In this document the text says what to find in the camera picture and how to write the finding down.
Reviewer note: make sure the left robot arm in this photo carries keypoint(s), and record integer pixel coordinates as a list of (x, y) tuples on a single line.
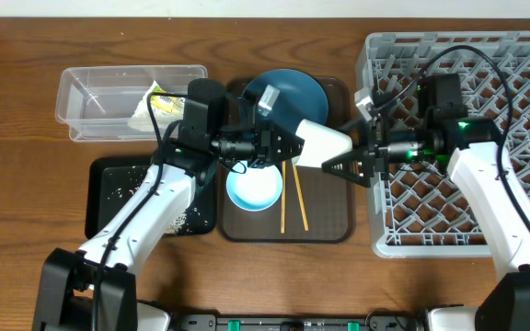
[(94, 288)]

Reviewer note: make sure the black waste tray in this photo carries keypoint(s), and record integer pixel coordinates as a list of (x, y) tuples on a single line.
[(207, 193)]

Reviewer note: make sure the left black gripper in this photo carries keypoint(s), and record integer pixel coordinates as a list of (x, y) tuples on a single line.
[(264, 142)]

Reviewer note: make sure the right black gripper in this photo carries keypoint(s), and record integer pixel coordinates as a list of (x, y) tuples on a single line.
[(377, 153)]

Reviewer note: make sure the brown serving tray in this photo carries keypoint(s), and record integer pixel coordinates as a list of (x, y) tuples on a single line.
[(328, 199)]

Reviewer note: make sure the dark blue plate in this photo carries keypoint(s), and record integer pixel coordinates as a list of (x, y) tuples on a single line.
[(301, 97)]

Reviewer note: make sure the light blue bowl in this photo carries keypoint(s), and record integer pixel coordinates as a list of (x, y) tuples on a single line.
[(253, 189)]

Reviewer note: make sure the clear plastic waste bin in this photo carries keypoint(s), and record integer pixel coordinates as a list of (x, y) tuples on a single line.
[(97, 102)]

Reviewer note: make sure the white cup green inside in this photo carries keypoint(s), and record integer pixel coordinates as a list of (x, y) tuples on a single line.
[(321, 144)]

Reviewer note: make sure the grey dishwasher rack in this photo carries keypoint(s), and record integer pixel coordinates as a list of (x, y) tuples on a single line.
[(418, 212)]

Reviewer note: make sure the wooden chopstick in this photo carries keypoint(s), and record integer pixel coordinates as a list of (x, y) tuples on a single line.
[(300, 198), (283, 196)]

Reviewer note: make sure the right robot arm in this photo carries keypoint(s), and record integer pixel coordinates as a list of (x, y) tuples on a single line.
[(472, 151)]

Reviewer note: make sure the white napkin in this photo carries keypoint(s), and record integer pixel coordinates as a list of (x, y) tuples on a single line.
[(140, 119)]

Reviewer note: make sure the yellow green snack wrapper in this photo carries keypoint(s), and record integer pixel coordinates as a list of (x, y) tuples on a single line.
[(164, 105)]

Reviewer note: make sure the pile of rice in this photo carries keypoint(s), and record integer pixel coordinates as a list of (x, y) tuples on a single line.
[(119, 184)]

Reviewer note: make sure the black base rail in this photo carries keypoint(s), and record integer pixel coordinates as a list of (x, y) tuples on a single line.
[(209, 322)]

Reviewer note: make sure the left wooden chopstick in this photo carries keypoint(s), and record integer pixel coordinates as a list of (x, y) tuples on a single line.
[(283, 196)]

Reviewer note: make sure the right wooden chopstick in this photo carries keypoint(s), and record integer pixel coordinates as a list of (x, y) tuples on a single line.
[(300, 198)]

